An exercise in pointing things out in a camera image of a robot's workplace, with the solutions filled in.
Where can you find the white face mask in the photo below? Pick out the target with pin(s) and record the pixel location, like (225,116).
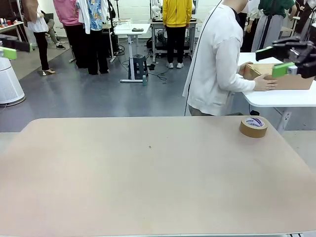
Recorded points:
(245,7)

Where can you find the person in yellow jacket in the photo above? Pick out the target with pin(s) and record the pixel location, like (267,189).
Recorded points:
(176,12)

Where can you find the grey step stool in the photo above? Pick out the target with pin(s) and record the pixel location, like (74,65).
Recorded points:
(137,66)

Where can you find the brown cardboard box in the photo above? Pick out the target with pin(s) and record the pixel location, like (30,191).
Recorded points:
(291,82)

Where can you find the person in white cardigan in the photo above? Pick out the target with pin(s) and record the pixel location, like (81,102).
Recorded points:
(217,49)

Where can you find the black computer tower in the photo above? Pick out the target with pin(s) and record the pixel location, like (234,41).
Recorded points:
(114,44)

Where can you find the person in white shirt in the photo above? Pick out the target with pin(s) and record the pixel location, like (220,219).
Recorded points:
(254,12)

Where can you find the person's right hand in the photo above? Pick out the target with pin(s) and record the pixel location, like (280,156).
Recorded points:
(264,85)

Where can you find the black cloth item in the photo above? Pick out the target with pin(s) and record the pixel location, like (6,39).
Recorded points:
(137,29)

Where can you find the person in brown jacket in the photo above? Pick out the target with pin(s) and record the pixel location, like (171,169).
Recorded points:
(38,24)

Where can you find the white side table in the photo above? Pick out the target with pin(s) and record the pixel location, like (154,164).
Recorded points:
(271,98)

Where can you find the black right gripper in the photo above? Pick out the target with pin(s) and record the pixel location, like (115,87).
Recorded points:
(307,56)

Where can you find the person's left hand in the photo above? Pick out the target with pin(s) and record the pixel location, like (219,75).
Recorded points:
(242,69)

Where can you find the white standing desk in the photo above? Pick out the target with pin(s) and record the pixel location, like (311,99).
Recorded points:
(130,27)

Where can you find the person in pink shirt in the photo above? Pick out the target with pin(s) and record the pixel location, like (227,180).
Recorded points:
(66,12)

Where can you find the teal bottle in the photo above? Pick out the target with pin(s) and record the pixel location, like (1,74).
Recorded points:
(145,81)

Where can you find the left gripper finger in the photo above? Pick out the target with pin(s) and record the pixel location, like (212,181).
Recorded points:
(8,53)
(17,45)

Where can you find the person in dark clothes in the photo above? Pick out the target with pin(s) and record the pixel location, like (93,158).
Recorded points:
(309,14)

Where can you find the wooden top workbench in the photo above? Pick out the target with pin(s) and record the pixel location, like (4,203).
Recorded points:
(158,22)

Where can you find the brown packing tape roll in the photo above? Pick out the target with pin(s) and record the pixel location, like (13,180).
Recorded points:
(251,132)

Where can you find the person's right forearm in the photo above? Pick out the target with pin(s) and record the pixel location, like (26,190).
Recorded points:
(237,82)

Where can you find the seated person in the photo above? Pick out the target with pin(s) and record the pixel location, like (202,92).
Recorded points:
(51,27)

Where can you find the person in green top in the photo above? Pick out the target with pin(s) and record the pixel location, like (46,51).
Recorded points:
(274,6)

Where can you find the person in floral shirt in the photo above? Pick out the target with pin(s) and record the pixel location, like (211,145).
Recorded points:
(95,17)

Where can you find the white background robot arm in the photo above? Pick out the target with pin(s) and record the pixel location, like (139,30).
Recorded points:
(156,8)

